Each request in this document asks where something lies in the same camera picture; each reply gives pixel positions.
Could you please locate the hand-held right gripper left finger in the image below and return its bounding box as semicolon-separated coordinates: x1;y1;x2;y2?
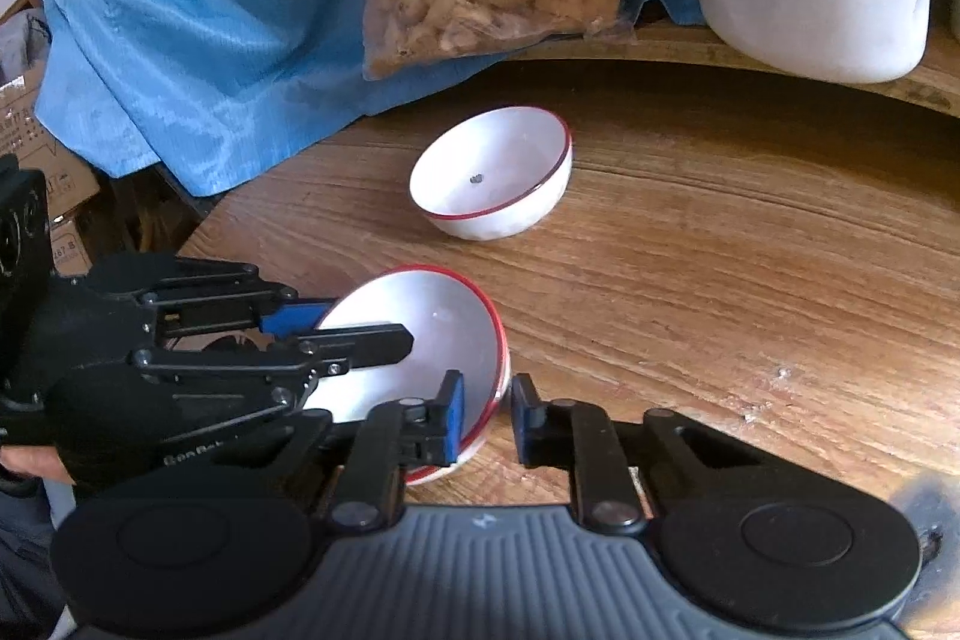
247;370;467;530

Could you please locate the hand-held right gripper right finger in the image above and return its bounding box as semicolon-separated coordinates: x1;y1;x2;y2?
511;374;766;532

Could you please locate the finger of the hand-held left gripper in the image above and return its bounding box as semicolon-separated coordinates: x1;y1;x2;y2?
86;254;342;345
131;323;416;402

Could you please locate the white bowl with red rim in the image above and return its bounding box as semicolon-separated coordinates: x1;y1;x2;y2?
409;104;575;242
296;265;512;486

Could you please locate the person's left hand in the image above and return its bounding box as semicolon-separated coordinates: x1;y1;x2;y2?
0;447;77;483

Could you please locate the cardboard box with blue print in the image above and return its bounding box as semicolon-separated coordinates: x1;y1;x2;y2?
46;212;100;281

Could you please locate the plain brown cardboard box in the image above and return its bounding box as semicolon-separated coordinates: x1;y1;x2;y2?
0;0;102;223

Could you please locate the plain blue cloth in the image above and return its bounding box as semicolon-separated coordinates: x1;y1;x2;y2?
0;0;706;199

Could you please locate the wooden desktop shelf riser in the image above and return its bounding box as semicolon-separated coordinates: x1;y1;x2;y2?
472;19;960;120

